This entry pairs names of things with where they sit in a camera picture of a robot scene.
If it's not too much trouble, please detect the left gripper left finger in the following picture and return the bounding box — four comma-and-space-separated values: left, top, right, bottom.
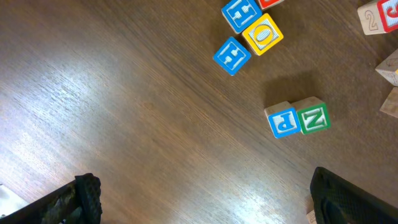
1, 173, 103, 224

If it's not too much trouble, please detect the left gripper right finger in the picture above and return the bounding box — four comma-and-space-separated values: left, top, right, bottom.
310, 167, 397, 224

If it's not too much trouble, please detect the green R block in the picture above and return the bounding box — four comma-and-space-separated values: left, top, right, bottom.
306, 210, 317, 224

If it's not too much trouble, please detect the green N block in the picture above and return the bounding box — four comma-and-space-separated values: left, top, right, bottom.
292, 96, 331, 135

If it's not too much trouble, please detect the blue P block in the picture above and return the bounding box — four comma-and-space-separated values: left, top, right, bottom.
264, 101, 301, 139

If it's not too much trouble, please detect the yellow block tilted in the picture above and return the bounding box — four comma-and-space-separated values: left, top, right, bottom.
380, 86, 398, 118

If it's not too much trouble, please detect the yellow block left pair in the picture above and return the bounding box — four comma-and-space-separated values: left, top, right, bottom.
375, 50, 398, 86

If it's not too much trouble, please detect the blue H block lower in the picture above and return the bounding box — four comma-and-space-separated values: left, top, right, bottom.
213, 37, 251, 76

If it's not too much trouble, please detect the blue h block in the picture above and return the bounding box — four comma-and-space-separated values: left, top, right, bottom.
213, 37, 251, 76
221, 0, 262, 34

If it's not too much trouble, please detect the yellow O block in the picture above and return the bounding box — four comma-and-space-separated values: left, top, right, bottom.
243, 13, 284, 55

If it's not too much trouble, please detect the red 6 block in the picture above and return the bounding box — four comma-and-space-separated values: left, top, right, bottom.
357, 0, 397, 35

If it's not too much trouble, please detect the red M block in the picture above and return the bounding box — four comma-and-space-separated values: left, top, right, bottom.
257, 0, 284, 10

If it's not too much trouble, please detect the blue H block upper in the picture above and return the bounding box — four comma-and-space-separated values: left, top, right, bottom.
221, 0, 262, 34

